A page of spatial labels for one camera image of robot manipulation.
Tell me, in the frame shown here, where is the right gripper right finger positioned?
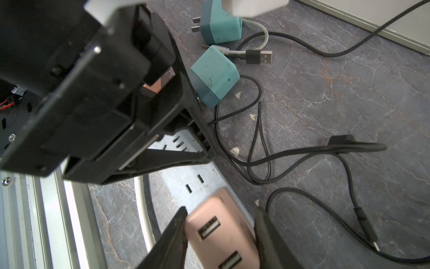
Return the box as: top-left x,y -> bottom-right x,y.
254,207 -> 303,269

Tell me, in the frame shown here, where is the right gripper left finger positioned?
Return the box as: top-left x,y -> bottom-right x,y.
137,206 -> 188,269

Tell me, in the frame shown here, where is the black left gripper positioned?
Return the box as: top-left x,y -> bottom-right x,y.
1,1 -> 215,184

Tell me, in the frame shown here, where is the pink charger plug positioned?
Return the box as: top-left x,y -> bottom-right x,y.
184,188 -> 260,269

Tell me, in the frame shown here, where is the blue-grey power strip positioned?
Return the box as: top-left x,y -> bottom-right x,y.
147,129 -> 256,269

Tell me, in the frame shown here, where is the teal charger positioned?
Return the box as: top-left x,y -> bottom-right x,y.
191,0 -> 243,46
188,46 -> 240,108

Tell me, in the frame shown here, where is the white charger cable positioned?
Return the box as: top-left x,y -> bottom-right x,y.
201,18 -> 270,56

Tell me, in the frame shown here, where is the black charger cable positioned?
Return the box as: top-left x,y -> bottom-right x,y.
214,100 -> 430,265
206,0 -> 430,186

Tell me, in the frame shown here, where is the orange power strip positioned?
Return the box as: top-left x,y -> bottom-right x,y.
140,67 -> 175,99

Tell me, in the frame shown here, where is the silver laptop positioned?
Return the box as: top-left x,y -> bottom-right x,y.
303,0 -> 430,56

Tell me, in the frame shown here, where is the white coiled power cord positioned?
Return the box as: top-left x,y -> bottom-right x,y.
133,174 -> 157,253

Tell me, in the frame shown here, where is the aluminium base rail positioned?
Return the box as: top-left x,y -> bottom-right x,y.
1,164 -> 108,269

